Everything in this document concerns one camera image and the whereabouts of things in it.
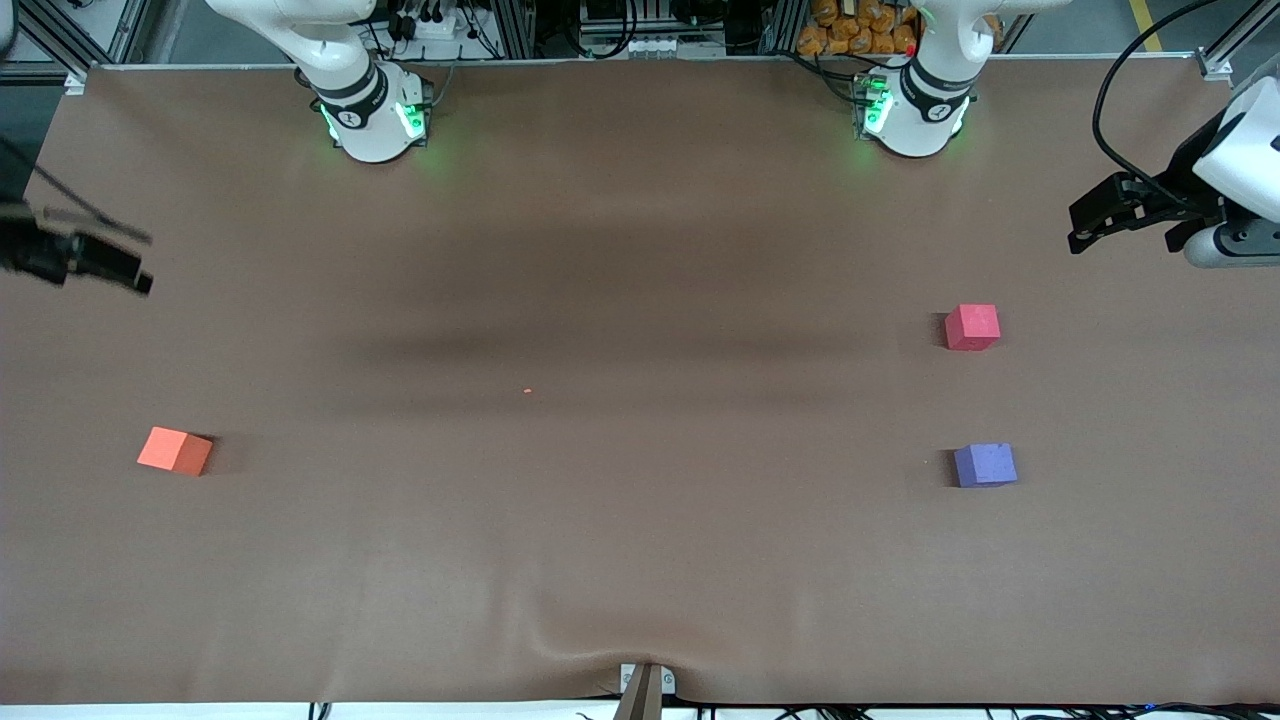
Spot purple foam block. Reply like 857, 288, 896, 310
952, 443, 1019, 489

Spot brown pole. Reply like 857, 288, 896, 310
613, 665, 665, 720

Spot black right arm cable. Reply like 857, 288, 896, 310
0, 135, 153, 246

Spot aluminium frame rail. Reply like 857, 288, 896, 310
1195, 0, 1280, 83
18, 0, 151, 83

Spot orange foam block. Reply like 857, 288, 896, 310
137, 427, 214, 477

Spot white power strip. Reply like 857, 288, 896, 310
393, 8, 463, 43

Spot red foam block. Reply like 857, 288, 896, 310
944, 304, 1001, 352

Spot grey metal bracket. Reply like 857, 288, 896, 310
620, 663, 677, 697

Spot table cover sheet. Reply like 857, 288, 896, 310
0, 58, 1280, 706

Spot aluminium frame post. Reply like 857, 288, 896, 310
760, 0, 807, 57
490, 0, 537, 59

